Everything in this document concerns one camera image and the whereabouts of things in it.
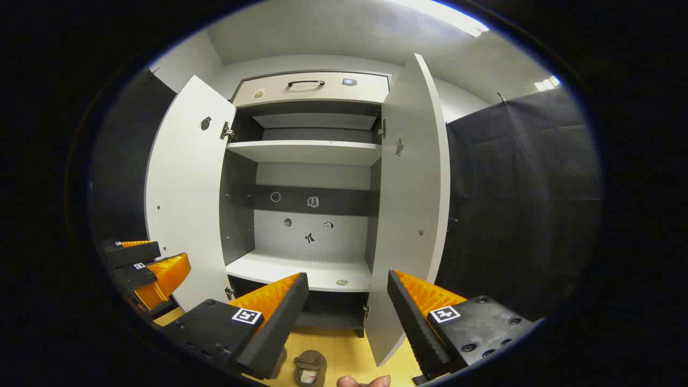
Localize white and grey shoe cabinet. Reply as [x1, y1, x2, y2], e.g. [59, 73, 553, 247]
[218, 70, 393, 339]

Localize black backdrop cloth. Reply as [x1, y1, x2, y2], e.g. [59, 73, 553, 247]
[89, 67, 601, 323]

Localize white cabinet door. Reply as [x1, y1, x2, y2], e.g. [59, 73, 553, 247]
[144, 74, 237, 312]
[363, 53, 451, 367]

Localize white cabinet drawer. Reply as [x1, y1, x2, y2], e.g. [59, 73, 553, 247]
[231, 71, 390, 108]

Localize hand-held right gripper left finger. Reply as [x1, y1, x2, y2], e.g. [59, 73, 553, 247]
[161, 272, 310, 380]

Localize white cabinet shelf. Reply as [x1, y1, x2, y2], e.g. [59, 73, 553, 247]
[226, 250, 372, 292]
[226, 140, 382, 166]

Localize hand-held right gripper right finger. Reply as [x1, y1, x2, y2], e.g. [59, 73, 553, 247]
[387, 269, 538, 379]

